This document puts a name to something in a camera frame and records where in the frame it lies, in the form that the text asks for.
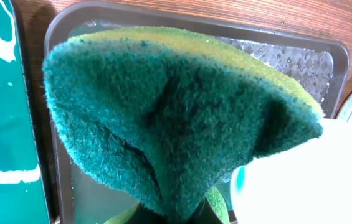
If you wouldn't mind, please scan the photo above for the green yellow sponge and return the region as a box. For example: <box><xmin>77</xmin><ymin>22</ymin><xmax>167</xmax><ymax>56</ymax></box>
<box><xmin>42</xmin><ymin>27</ymin><xmax>324</xmax><ymax>223</ymax></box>

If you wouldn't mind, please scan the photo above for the dark grey serving tray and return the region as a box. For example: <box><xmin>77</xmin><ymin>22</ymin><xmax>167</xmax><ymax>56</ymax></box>
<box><xmin>44</xmin><ymin>1</ymin><xmax>350</xmax><ymax>223</ymax></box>

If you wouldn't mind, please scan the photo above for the black water tub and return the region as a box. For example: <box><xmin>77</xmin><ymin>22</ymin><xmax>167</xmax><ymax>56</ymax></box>
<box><xmin>0</xmin><ymin>0</ymin><xmax>50</xmax><ymax>224</ymax></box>

